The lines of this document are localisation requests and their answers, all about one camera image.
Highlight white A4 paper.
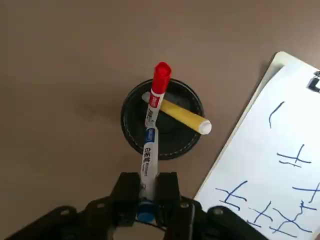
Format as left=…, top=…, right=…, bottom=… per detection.
left=197, top=65, right=320, bottom=240

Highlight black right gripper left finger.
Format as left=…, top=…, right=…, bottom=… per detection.
left=3, top=171, right=141, bottom=240

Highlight yellow marker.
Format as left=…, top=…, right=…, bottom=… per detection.
left=141, top=91, right=213, bottom=135

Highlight red capped marker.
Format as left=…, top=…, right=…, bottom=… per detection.
left=144, top=61, right=173, bottom=128

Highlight blue capped pen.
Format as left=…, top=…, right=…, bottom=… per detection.
left=136, top=127, right=160, bottom=224

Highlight black metal clipboard clip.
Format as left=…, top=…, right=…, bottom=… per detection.
left=307, top=71, right=320, bottom=94

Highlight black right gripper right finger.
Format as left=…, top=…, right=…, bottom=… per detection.
left=154, top=171, right=270, bottom=240

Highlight black mesh pen holder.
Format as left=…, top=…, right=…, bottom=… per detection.
left=120, top=78, right=205, bottom=161

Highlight white clipboard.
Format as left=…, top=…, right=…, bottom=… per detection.
left=193, top=51, right=320, bottom=240

